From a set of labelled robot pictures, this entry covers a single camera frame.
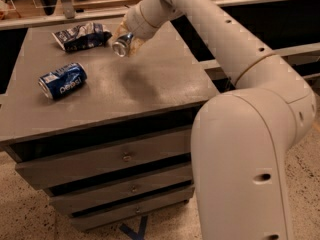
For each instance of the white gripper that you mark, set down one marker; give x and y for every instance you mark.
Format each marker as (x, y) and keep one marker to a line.
(137, 23)

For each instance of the silver redbull can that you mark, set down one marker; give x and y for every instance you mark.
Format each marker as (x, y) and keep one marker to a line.
(121, 46)

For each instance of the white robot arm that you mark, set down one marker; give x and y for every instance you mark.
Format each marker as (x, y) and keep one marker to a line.
(239, 138)

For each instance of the blue chip bag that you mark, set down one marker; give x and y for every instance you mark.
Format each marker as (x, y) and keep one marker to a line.
(83, 36)

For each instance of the blue pepsi can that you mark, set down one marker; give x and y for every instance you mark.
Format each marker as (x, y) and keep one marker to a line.
(59, 83)

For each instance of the grey drawer cabinet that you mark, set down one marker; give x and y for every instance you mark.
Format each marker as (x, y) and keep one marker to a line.
(156, 91)

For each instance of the top grey drawer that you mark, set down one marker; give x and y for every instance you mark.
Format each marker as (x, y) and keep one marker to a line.
(61, 169)

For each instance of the grey drawer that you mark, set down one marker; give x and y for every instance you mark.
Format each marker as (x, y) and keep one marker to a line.
(138, 206)
(61, 169)
(79, 201)

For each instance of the bottom grey drawer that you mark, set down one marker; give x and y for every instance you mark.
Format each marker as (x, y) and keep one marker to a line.
(138, 206)

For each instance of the middle grey drawer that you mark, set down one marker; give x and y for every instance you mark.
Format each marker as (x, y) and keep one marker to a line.
(79, 201)

